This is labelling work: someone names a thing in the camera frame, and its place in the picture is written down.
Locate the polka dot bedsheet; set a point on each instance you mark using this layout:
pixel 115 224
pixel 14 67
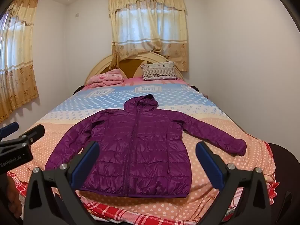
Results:
pixel 211 121

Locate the wide beige floral curtain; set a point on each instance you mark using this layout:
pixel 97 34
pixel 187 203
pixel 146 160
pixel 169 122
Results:
pixel 150 28

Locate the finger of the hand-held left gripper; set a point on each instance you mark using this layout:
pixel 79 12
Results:
pixel 9 129
pixel 35 131

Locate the person's left hand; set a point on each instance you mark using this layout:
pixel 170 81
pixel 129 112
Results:
pixel 13 196

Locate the pink folded quilt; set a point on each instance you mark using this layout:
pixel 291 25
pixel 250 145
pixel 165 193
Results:
pixel 106 79

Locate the red plaid blanket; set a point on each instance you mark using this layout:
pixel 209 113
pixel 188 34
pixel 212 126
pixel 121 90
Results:
pixel 110 212

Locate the dark chair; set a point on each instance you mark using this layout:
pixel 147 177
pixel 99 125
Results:
pixel 284 168

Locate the narrow beige floral curtain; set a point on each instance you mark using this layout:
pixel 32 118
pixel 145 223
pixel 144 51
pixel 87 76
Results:
pixel 17 58

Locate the purple hooded puffer jacket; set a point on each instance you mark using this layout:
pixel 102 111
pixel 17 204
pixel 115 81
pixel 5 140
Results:
pixel 138 145

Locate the striped patterned pillow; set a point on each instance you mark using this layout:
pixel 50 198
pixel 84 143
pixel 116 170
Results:
pixel 159 71

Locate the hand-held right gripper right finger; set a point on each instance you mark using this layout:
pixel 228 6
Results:
pixel 208 163

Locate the cream wooden headboard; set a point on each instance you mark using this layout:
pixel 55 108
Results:
pixel 131 68

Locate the dark bedside object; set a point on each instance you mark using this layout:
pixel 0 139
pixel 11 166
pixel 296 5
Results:
pixel 78 89
pixel 196 88

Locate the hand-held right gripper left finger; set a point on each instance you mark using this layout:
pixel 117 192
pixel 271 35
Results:
pixel 85 163

